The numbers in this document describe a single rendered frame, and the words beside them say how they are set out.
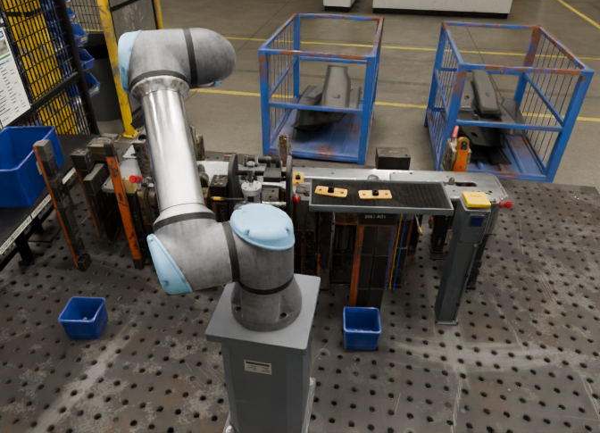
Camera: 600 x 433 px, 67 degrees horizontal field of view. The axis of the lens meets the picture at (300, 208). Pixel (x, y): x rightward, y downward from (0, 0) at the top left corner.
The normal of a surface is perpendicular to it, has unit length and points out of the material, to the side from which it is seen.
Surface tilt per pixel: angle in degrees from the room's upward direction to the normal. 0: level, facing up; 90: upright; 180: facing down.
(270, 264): 90
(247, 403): 90
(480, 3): 90
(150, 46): 40
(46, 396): 0
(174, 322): 0
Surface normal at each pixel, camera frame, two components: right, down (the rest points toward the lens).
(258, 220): 0.13, -0.84
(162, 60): 0.39, -0.31
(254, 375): -0.18, 0.56
